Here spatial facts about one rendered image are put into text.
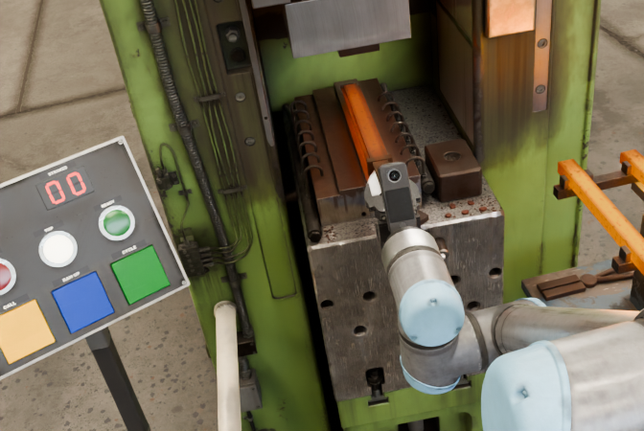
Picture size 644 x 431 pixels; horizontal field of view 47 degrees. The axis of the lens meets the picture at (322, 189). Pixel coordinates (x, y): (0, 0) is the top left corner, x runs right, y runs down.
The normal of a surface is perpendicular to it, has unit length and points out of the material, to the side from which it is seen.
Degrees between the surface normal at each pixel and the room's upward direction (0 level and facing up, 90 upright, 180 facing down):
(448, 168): 0
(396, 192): 58
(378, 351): 90
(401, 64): 90
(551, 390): 11
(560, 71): 90
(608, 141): 0
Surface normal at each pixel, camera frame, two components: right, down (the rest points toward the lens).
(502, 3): 0.13, 0.56
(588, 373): -0.09, -0.70
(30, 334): 0.40, -0.04
